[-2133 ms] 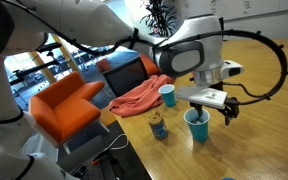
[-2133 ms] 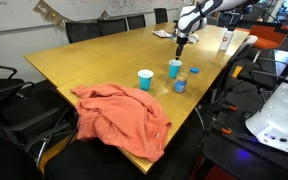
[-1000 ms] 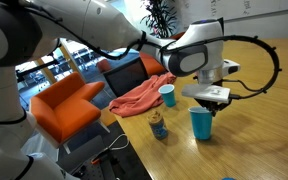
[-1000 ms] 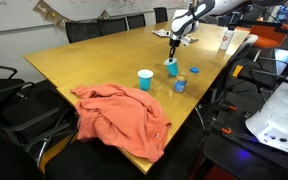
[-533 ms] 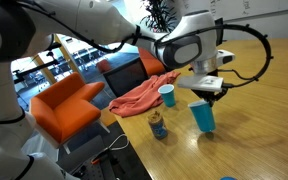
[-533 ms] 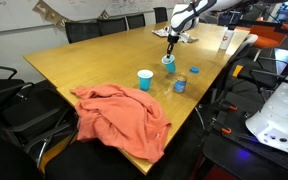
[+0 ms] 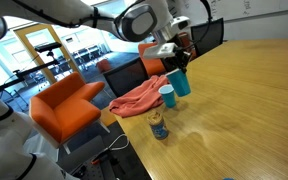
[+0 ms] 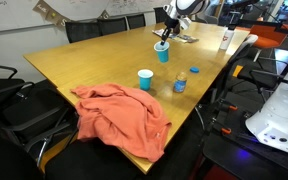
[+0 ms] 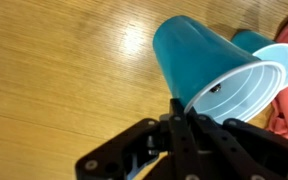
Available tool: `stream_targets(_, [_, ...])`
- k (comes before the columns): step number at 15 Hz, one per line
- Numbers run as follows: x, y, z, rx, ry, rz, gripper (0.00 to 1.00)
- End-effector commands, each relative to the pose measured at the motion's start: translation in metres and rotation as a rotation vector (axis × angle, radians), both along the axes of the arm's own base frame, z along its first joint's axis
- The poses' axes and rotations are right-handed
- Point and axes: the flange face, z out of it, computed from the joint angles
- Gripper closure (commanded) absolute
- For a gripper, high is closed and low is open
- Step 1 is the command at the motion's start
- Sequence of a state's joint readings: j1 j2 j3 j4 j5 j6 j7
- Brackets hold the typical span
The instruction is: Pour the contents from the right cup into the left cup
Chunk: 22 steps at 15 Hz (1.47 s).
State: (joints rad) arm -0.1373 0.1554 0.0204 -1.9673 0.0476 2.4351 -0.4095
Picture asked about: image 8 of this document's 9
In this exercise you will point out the blue plastic cup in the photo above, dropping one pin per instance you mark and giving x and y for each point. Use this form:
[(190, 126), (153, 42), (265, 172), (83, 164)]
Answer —
[(145, 83), (163, 55)]

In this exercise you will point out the printed paper magazine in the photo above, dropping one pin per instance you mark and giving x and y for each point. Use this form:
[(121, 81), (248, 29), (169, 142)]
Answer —
[(187, 39), (157, 32)]

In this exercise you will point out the black office chair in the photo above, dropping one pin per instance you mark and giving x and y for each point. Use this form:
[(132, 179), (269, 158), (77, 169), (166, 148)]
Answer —
[(82, 31), (30, 113), (4, 86), (112, 26), (159, 15), (4, 156), (136, 21)]

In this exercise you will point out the white plastic chair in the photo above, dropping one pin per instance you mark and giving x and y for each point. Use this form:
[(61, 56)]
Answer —
[(247, 43)]

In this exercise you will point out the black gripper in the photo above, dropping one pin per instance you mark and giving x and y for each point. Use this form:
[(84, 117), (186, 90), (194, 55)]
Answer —
[(172, 26)]

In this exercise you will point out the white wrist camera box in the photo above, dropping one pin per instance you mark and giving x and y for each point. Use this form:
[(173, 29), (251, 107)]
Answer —
[(185, 23)]

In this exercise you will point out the peanut butter jar blue label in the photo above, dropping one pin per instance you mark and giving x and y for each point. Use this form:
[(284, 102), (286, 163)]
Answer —
[(180, 85)]

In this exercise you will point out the white wall whiteboard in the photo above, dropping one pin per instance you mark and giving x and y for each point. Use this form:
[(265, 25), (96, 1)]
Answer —
[(17, 16)]

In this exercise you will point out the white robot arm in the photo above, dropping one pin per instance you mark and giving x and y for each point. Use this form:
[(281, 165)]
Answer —
[(277, 113)]

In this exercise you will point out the orange lounge armchair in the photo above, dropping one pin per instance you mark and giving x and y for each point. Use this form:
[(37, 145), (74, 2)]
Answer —
[(267, 36)]

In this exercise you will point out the orange cloth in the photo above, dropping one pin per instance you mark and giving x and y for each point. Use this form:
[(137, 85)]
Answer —
[(117, 116)]

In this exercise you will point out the brown pennant with yellow dot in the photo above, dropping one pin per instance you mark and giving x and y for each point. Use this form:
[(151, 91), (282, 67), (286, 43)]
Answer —
[(53, 15)]

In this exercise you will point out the white water bottle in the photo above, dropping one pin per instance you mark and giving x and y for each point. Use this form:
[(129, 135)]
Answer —
[(226, 40)]

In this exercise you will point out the brown paper pennant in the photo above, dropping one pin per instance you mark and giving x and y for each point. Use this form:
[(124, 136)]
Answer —
[(41, 7), (63, 22), (104, 15)]

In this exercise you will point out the blue jar lid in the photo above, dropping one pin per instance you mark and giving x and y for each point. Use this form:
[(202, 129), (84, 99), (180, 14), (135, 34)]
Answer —
[(194, 69)]

